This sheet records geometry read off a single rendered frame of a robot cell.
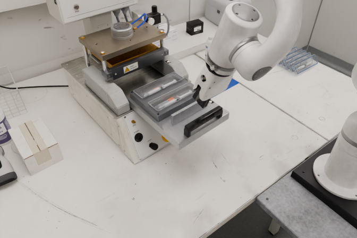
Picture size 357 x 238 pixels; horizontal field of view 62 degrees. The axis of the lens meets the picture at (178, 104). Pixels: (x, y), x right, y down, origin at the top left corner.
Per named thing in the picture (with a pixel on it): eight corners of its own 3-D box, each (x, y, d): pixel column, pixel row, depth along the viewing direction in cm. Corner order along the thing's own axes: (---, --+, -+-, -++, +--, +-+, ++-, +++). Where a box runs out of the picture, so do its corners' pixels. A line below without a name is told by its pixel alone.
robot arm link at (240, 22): (249, 67, 72) (229, 41, 76) (274, 24, 61) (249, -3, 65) (221, 75, 68) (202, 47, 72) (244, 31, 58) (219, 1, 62)
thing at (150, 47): (91, 56, 115) (86, 34, 109) (138, 39, 126) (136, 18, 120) (113, 75, 105) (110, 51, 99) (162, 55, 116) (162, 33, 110)
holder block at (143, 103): (129, 98, 103) (129, 91, 101) (173, 77, 113) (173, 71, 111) (158, 122, 93) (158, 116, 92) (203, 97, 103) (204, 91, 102)
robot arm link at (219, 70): (222, 74, 68) (218, 82, 71) (247, 61, 73) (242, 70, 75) (200, 50, 71) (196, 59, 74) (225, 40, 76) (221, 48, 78)
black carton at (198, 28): (186, 32, 183) (186, 21, 178) (197, 28, 186) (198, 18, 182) (191, 35, 179) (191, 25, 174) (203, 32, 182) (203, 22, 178)
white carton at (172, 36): (134, 45, 169) (132, 33, 165) (165, 33, 181) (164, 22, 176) (146, 53, 162) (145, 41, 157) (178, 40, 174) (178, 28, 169)
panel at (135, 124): (138, 161, 108) (121, 116, 102) (198, 125, 123) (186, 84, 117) (141, 163, 107) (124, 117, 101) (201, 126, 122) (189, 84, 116)
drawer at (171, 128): (126, 104, 106) (123, 87, 101) (172, 82, 117) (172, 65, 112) (178, 152, 89) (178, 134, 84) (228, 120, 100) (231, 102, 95)
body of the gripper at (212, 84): (217, 79, 70) (203, 106, 79) (245, 65, 75) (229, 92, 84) (197, 58, 73) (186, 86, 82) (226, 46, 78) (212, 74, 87)
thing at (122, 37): (75, 52, 118) (68, 21, 110) (139, 30, 133) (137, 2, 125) (106, 78, 103) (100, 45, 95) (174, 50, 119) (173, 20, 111)
